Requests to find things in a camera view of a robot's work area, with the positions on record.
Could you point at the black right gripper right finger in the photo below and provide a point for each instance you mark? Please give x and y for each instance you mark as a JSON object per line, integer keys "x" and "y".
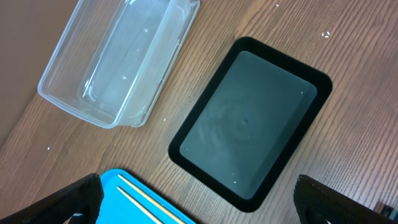
{"x": 317, "y": 203}

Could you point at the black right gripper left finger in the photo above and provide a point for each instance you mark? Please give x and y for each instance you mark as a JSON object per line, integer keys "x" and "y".
{"x": 78, "y": 202}

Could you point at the teal plastic tray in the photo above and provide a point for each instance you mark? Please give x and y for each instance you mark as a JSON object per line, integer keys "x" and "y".
{"x": 116, "y": 208}

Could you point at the left wooden chopstick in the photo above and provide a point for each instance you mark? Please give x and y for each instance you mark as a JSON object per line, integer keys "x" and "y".
{"x": 140, "y": 207}

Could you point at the wooden chopstick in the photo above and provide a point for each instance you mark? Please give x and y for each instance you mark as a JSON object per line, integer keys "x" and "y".
{"x": 151, "y": 200}
{"x": 140, "y": 207}

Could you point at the right wooden chopstick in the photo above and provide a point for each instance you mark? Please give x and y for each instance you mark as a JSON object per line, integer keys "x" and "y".
{"x": 151, "y": 200}

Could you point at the black plastic tray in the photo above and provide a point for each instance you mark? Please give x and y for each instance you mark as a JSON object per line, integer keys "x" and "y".
{"x": 248, "y": 121}

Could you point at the clear plastic bin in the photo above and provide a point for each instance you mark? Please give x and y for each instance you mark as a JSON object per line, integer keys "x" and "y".
{"x": 114, "y": 57}

